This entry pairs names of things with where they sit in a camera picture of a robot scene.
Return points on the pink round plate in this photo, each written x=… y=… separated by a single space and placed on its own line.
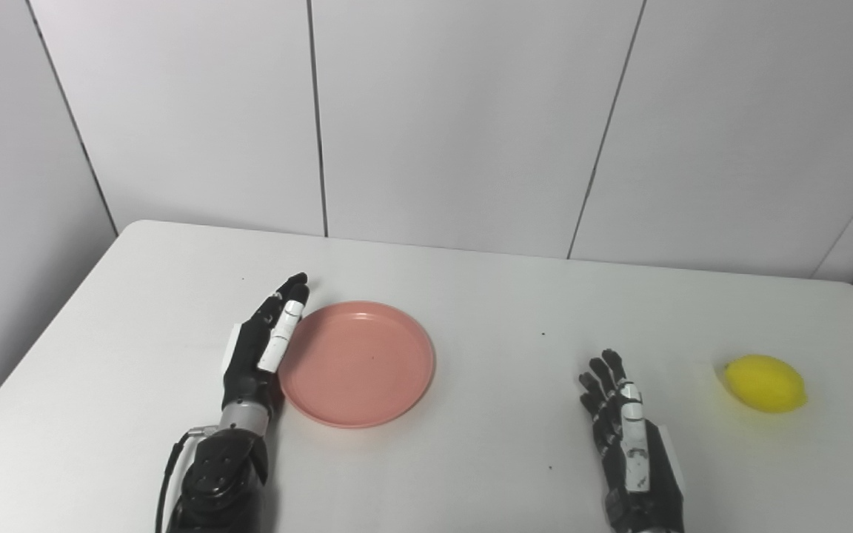
x=360 y=366

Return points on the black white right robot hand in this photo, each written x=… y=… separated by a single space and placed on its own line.
x=663 y=481

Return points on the yellow lemon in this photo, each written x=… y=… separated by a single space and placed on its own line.
x=765 y=383

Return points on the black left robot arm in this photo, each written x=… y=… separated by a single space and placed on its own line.
x=219 y=474

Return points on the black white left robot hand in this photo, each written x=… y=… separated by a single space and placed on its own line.
x=245 y=370

